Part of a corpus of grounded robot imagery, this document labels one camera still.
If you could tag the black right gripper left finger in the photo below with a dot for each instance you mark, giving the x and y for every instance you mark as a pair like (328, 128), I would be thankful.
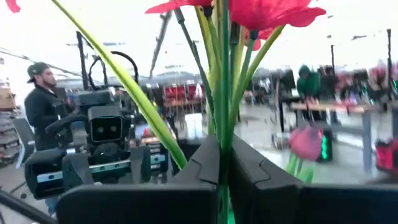
(149, 205)

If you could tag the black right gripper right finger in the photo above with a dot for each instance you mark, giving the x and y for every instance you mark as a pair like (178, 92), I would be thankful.
(295, 205)

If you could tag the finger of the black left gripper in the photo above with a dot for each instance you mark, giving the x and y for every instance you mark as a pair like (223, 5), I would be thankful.
(77, 171)
(140, 165)

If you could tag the red blossom flower bunch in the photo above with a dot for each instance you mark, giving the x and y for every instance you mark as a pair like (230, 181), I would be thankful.
(225, 93)

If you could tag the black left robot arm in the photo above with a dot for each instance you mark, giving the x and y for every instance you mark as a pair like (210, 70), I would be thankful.
(66, 123)

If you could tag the grey office chair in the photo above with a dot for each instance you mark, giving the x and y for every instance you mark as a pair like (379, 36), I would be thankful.
(25, 140)

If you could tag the green table mat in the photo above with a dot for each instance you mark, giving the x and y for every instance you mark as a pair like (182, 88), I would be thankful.
(231, 219)

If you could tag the person with cap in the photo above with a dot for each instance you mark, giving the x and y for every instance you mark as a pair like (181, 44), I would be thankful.
(42, 105)

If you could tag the red bag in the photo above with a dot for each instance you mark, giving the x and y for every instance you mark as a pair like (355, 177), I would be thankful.
(387, 155)

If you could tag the wooden workbench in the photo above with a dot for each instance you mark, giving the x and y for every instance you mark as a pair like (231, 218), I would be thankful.
(335, 107)

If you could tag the person in hood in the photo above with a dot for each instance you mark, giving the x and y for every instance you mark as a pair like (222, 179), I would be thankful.
(308, 82)

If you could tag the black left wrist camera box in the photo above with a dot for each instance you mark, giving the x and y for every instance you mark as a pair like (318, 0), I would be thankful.
(105, 126)

